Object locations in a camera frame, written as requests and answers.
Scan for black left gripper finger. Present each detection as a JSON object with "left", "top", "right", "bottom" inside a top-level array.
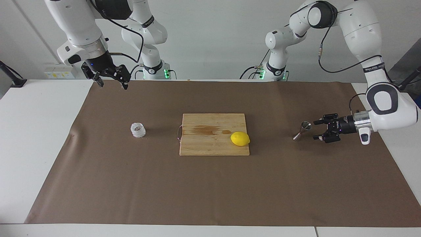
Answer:
[
  {"left": 312, "top": 131, "right": 341, "bottom": 144},
  {"left": 313, "top": 114, "right": 339, "bottom": 125}
]

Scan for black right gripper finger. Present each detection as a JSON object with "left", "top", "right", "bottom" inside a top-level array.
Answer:
[
  {"left": 112, "top": 65, "right": 132, "bottom": 90},
  {"left": 81, "top": 63, "right": 105, "bottom": 88}
]

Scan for steel cocktail jigger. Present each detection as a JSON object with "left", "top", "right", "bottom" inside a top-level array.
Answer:
[{"left": 293, "top": 121, "right": 312, "bottom": 142}]

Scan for clear crinkled plastic cup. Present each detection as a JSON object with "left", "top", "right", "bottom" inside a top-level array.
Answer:
[{"left": 131, "top": 122, "right": 146, "bottom": 138}]

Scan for black stand with clamp foot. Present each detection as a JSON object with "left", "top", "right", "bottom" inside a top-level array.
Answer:
[
  {"left": 397, "top": 66, "right": 421, "bottom": 92},
  {"left": 0, "top": 61, "right": 27, "bottom": 88}
]

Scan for dark grey background panel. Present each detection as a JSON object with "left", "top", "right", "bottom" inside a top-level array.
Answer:
[{"left": 388, "top": 39, "right": 421, "bottom": 86}]

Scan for yellow lemon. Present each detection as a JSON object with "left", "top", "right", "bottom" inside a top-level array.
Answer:
[{"left": 230, "top": 131, "right": 251, "bottom": 146}]

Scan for wooden cutting board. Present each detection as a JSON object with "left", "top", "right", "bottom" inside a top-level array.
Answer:
[{"left": 177, "top": 113, "right": 250, "bottom": 156}]

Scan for brown paper table mat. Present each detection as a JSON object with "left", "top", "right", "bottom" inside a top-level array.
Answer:
[{"left": 25, "top": 80, "right": 421, "bottom": 227}]

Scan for black right arm base cables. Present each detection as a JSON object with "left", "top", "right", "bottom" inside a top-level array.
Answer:
[{"left": 130, "top": 64, "right": 145, "bottom": 80}]

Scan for black arm base cables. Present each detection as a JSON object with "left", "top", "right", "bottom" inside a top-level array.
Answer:
[
  {"left": 130, "top": 64, "right": 145, "bottom": 80},
  {"left": 239, "top": 49, "right": 270, "bottom": 80}
]

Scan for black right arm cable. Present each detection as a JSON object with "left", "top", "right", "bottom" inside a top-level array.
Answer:
[{"left": 88, "top": 0, "right": 144, "bottom": 64}]

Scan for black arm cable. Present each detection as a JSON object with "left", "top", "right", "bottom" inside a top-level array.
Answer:
[
  {"left": 317, "top": 13, "right": 395, "bottom": 114},
  {"left": 88, "top": 0, "right": 144, "bottom": 64}
]

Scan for white wall power outlet strip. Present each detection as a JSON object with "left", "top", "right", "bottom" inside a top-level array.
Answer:
[{"left": 44, "top": 64, "right": 76, "bottom": 80}]

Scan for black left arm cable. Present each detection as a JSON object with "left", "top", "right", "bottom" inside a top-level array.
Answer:
[{"left": 317, "top": 13, "right": 395, "bottom": 114}]

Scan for black left arm base cables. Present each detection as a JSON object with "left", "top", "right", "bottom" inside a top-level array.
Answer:
[{"left": 239, "top": 49, "right": 270, "bottom": 80}]

